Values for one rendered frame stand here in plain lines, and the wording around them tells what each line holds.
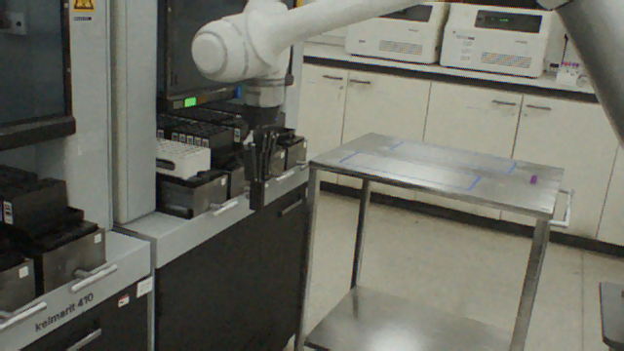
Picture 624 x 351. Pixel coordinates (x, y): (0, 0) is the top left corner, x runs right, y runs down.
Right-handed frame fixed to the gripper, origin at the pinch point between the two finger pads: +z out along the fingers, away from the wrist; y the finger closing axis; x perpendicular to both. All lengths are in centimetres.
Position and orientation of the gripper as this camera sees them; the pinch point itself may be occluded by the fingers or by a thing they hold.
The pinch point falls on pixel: (256, 195)
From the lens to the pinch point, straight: 128.8
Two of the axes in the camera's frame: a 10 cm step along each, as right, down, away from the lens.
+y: -4.0, 2.4, -8.9
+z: -0.8, 9.5, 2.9
